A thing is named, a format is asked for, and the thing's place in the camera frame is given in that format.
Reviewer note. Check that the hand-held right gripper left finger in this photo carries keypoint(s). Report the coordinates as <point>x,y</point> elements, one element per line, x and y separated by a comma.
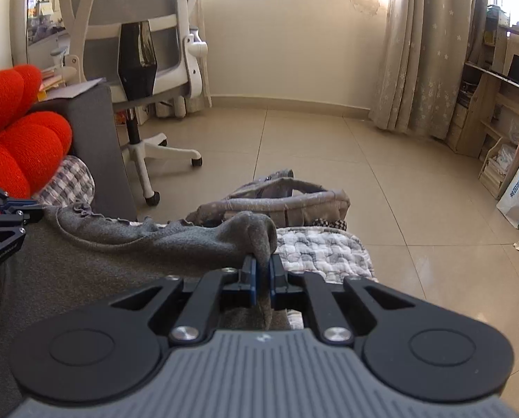
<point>251,279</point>

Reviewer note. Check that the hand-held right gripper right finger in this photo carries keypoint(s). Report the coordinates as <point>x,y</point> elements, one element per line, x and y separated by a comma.
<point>273,279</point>

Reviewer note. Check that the grey ruffled knit top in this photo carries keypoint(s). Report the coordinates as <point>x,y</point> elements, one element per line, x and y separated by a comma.
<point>111,252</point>

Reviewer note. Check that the plaid checked cloth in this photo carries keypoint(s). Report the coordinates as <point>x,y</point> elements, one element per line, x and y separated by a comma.
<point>68,183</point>

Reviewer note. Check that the grey white patterned quilt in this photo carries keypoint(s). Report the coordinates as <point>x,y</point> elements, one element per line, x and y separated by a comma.
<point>325,252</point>

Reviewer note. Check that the red knot pillow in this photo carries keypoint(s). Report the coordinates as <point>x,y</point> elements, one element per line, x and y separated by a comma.
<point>20,148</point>

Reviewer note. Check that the grey starred cloth bundle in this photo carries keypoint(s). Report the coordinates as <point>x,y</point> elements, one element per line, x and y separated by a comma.
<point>303,209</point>

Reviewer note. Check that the grey paper sheet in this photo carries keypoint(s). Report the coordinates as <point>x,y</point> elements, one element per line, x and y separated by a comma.
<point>74,89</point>

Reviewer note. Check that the white grey office chair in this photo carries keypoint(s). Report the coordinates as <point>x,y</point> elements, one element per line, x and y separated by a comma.
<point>163,30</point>

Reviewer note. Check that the wooden magazine rack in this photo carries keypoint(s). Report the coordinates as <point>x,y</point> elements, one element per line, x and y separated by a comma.
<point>497,165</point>

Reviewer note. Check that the white paper bag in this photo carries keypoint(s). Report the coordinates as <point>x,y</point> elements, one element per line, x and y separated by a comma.
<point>518,200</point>

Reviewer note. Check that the beige starred curtain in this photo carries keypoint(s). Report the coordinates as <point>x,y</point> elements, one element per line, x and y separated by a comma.
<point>429,52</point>

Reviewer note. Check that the wooden desk with shelves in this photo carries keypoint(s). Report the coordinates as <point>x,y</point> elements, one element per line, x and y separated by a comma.
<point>499,109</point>

